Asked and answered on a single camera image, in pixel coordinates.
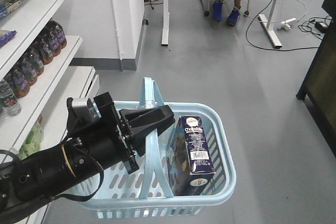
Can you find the purple label tea bottle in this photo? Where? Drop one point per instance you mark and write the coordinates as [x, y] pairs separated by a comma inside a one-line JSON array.
[[58, 29]]

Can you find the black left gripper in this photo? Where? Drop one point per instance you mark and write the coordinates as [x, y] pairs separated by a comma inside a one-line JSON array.
[[105, 132]]

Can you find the dark wooden display stand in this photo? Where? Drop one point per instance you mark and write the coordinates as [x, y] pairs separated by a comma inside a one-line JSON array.
[[319, 82]]

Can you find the white supermarket shelf unit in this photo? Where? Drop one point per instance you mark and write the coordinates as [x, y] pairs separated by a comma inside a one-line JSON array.
[[37, 79]]

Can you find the dark blue Chocotello cookie box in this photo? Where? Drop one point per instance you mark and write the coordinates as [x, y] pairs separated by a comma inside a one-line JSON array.
[[189, 164]]

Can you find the light blue shopping basket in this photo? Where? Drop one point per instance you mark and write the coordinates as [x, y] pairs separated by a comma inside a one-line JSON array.
[[148, 192]]

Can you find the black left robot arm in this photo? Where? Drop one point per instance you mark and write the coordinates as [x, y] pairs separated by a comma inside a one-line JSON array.
[[31, 183]]

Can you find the white desk leg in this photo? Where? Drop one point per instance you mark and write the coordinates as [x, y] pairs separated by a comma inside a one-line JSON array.
[[166, 20]]

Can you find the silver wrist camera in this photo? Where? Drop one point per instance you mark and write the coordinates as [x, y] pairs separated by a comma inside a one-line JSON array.
[[82, 108]]

